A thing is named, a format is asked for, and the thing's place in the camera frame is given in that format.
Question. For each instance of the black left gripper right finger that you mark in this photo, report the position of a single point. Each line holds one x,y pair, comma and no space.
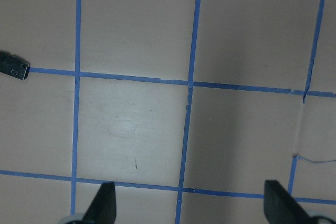
280,207

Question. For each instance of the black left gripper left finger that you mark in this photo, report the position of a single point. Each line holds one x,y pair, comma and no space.
103,207

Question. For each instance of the small black plastic part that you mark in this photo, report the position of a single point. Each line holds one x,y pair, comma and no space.
14,66

